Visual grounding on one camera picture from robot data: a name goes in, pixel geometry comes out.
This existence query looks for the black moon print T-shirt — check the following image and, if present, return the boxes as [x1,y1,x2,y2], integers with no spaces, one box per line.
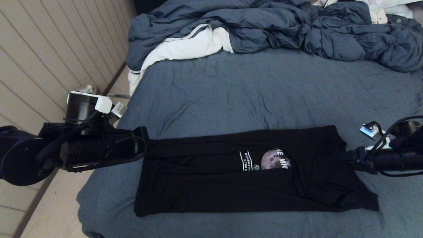
[134,125,379,218]

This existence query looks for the white blanket grey stripe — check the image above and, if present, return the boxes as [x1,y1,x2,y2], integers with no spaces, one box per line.
[128,24,234,96]

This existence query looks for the black headboard panel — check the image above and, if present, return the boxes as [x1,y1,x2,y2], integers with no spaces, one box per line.
[134,0,169,15]

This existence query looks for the blue bed sheet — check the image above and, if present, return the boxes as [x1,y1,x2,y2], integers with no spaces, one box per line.
[77,48,423,238]

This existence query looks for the crumpled blue duvet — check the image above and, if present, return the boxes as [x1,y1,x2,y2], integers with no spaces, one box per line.
[126,0,423,74]

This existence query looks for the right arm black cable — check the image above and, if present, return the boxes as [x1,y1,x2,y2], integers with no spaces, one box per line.
[364,116,423,177]

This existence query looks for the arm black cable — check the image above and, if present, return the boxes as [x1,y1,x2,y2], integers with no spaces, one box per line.
[35,111,147,172]
[364,116,423,177]

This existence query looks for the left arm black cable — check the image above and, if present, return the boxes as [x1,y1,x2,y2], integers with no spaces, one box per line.
[35,111,147,172]

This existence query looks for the right motor cylinder white bracket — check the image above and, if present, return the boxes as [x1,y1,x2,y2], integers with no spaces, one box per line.
[366,121,423,151]

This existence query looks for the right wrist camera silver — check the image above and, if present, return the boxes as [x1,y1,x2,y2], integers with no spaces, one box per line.
[360,123,380,139]

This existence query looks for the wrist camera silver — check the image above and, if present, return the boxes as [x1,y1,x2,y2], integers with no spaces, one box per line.
[112,102,128,118]
[360,123,380,139]

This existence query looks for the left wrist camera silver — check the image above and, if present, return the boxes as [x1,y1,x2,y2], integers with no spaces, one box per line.
[112,102,128,118]

